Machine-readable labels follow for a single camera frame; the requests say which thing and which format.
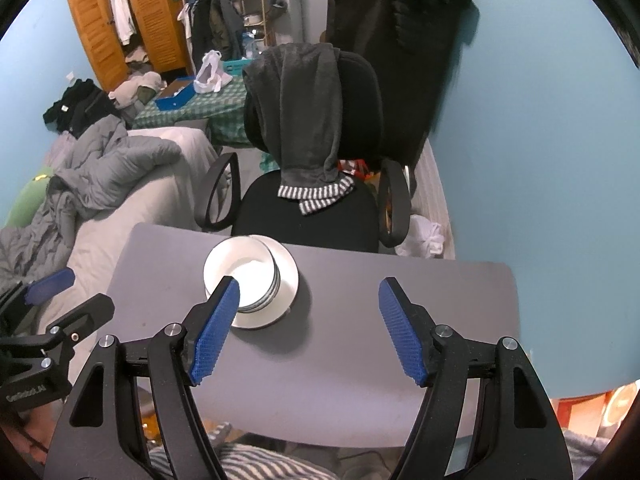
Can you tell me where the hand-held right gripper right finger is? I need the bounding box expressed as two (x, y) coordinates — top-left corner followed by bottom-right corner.
(378, 277), (576, 480)

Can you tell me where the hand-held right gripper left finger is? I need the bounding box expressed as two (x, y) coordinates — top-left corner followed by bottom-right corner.
(42, 275), (241, 480)

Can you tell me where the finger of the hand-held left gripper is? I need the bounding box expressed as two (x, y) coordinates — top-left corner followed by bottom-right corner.
(45, 293), (115, 362)
(0, 267), (76, 322)

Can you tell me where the white crumpled cloth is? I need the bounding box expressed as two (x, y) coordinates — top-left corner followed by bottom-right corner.
(397, 214), (446, 259)

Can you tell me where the grey quilted duvet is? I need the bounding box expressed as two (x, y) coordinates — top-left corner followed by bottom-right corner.
(0, 114), (184, 282)

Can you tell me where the black office chair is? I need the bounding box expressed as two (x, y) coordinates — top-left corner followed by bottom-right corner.
(194, 45), (414, 254)

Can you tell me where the white ribbed panel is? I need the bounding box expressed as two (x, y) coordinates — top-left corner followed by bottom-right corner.
(407, 139), (456, 261)

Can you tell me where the bed with grey sheet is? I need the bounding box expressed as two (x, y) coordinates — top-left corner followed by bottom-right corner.
(37, 127), (232, 332)

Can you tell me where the person's striped shirt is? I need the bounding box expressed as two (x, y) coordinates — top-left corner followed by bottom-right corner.
(146, 442), (342, 480)

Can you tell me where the red orange bag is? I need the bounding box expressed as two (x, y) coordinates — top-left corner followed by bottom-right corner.
(337, 158), (374, 181)

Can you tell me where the black clothes pile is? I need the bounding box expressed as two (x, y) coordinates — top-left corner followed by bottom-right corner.
(42, 78), (124, 136)

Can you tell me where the red cabinet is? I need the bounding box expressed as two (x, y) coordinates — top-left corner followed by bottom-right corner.
(549, 384), (634, 442)

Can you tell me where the beige clothes pile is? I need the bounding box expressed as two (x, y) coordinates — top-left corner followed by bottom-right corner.
(107, 70), (169, 109)

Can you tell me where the grey crinkled cover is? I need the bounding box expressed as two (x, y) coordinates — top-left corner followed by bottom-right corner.
(564, 429), (617, 480)

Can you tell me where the green checkered tablecloth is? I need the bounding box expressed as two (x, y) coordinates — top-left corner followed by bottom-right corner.
(132, 77), (261, 149)

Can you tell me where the blue cardboard box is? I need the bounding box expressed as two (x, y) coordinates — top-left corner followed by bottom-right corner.
(154, 75), (197, 111)

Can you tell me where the round pale yellow object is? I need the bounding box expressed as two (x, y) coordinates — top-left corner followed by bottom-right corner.
(602, 385), (632, 426)

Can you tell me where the grey hoodie with striped cuffs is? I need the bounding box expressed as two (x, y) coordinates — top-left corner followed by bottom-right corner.
(242, 42), (357, 216)

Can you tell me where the dark tall cabinet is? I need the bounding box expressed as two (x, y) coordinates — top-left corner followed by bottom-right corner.
(324, 0), (464, 174)

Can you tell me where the white plastic bag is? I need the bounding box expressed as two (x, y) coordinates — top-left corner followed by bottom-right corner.
(193, 49), (234, 95)

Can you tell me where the teal plastic basket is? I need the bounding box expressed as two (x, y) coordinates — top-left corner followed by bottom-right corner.
(219, 58), (254, 76)

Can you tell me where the white hanging shirt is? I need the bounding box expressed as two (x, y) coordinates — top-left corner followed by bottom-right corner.
(108, 0), (137, 46)

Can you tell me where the wooden louvred wardrobe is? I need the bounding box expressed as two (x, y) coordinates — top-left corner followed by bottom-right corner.
(66, 0), (194, 92)

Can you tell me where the clothes rack with dark clothes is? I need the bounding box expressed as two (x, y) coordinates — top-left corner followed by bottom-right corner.
(177, 0), (246, 64)

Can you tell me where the grey door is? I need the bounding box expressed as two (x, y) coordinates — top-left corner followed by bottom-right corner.
(287, 0), (334, 46)

